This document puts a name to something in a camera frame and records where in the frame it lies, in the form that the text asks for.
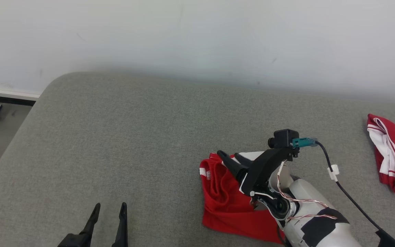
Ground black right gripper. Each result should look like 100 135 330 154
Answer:
217 147 299 196

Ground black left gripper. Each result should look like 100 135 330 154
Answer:
58 202 128 247

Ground red Bulls 23 garment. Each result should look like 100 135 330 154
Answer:
199 151 285 245

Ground grey fabric sofa cushion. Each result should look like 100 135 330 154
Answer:
0 71 395 247

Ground white and black baseboard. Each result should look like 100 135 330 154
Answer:
0 89 40 106

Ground teal cable connector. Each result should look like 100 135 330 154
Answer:
292 137 318 148

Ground thin red-white twisted wires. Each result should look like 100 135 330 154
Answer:
276 161 338 220

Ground white cable label tag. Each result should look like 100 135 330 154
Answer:
327 165 340 181

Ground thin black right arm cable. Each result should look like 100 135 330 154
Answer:
316 141 395 247

